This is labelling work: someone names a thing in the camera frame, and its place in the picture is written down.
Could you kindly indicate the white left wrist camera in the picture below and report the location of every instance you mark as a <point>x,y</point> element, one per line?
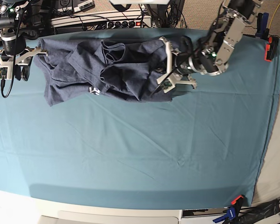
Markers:
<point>167,86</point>

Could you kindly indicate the orange black clamp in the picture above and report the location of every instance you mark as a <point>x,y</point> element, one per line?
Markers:
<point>271,48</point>

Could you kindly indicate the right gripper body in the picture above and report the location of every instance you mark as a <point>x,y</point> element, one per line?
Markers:
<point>22,62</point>

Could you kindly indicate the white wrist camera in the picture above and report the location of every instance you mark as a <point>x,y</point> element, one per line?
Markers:
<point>167,86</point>
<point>6,72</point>

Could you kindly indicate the blue orange clamp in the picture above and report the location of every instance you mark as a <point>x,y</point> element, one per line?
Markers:
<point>232,212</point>

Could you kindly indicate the blue grey T-shirt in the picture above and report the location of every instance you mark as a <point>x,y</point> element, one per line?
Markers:
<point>121,69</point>

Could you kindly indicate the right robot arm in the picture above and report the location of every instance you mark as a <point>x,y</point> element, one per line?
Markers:
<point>15,28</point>

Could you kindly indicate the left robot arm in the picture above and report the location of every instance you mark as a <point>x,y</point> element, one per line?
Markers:
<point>213,51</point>

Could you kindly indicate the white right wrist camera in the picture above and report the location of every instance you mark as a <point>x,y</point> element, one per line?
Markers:
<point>6,72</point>

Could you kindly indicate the black power strip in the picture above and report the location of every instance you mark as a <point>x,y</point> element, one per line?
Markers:
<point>139,23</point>

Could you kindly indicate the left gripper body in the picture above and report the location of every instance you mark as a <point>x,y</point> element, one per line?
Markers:
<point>179,65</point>

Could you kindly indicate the teal table cloth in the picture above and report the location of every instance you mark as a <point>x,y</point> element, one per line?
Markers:
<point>200,150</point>

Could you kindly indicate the blue clamp handle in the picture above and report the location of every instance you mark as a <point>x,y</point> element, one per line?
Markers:
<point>262,30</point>

